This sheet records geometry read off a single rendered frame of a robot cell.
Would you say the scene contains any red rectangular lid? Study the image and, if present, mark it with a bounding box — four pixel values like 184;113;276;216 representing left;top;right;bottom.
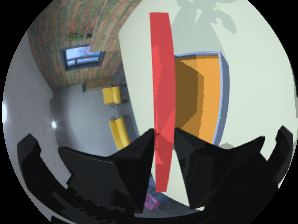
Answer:
150;12;176;192

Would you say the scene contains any blue open box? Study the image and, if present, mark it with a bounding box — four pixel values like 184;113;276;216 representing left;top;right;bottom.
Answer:
174;51;230;147

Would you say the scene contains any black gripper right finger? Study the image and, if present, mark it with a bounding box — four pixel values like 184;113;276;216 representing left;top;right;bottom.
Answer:
173;128;265;210

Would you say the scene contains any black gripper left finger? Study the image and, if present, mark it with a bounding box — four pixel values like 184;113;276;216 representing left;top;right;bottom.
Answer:
57;128;156;214

